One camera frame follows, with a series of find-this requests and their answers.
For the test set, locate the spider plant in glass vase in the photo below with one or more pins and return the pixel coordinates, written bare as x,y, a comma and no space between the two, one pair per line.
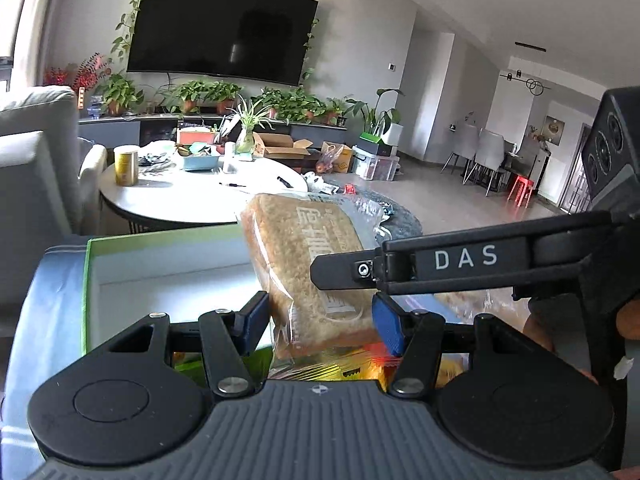
246,135

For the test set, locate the white cup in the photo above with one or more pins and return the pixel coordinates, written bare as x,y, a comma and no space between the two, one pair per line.
229,157

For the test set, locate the orange plastic bag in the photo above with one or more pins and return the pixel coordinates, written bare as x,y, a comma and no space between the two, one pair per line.
332,160

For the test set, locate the green hanging vine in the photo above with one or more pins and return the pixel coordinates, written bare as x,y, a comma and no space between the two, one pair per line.
131,15

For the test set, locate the yellow snack packet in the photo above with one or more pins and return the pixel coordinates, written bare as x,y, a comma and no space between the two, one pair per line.
360,367

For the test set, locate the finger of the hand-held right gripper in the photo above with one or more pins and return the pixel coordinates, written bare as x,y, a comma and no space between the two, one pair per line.
465,257

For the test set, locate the black wall television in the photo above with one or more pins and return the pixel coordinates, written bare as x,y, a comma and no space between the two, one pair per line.
220,25

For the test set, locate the open brown cardboard box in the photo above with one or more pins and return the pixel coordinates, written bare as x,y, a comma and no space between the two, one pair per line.
280,147

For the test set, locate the grey sofa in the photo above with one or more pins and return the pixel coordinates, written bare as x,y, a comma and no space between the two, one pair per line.
35,170

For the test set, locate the large leaf plant white pot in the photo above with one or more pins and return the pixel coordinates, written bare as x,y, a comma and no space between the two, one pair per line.
390,135

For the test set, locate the yellow can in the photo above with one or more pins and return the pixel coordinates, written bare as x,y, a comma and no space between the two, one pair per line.
127,166

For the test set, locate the grey television cabinet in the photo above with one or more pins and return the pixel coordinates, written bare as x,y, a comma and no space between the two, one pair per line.
115,130

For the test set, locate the green snack packet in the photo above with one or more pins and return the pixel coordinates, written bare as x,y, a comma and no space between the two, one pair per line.
250,366

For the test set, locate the pink box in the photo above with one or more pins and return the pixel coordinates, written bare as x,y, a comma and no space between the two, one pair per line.
197,136

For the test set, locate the black pen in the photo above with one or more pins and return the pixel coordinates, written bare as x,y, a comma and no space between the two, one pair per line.
232,185

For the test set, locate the clear storage bin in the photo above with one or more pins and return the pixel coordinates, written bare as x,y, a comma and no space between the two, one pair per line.
375,167

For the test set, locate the red stool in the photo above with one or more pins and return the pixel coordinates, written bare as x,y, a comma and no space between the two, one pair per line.
520,187

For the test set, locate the potted green plant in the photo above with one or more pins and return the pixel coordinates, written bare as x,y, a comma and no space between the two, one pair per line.
274,102
189,92
224,92
307,105
117,92
336,110

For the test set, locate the red flower decoration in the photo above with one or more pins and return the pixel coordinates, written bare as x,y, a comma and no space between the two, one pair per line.
82,72

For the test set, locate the blue striped tablecloth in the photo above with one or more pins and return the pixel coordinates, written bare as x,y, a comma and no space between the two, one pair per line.
50,300

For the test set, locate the white round table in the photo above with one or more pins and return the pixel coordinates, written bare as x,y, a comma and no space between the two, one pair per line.
190,200

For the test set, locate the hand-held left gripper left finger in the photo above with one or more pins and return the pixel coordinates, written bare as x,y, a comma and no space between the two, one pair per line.
255,317

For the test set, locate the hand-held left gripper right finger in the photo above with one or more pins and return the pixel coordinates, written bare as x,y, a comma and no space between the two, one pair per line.
387,325

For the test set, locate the blue plastic basket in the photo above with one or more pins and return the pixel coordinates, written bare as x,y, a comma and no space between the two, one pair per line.
200,162

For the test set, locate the grey dining chair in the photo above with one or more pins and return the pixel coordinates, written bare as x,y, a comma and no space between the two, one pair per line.
487,152
462,145

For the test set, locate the green and black box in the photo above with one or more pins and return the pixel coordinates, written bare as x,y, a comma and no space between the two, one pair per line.
375,144

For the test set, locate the person's right hand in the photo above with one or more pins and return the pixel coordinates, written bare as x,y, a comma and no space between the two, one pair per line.
545,322

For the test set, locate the brown bread snack packet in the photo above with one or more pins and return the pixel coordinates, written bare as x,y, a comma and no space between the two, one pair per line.
300,245

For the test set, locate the green cardboard box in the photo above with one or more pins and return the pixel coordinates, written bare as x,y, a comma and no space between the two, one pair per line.
150,265

